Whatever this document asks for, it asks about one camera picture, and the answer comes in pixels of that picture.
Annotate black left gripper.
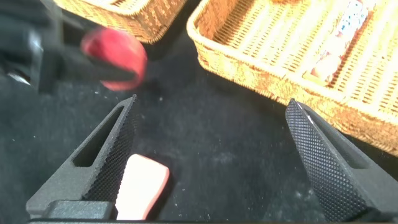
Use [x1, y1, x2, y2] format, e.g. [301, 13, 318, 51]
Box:
[29, 0, 138, 95]

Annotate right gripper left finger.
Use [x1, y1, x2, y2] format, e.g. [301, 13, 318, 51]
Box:
[25, 95, 141, 218]

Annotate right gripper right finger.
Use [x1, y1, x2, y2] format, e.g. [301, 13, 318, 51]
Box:
[285, 97, 398, 222]

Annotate red peach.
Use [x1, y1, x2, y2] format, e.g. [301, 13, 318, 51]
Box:
[80, 27, 149, 92]

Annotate pink squeeze bottle white cap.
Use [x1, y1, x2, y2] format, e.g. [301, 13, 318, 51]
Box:
[115, 153, 171, 222]

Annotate red Hi-Chew candy pack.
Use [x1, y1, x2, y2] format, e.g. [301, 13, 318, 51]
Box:
[302, 0, 374, 87]

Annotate wicker basket with brown handles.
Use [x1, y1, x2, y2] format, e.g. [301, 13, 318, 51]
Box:
[186, 0, 398, 157]
[52, 0, 188, 45]

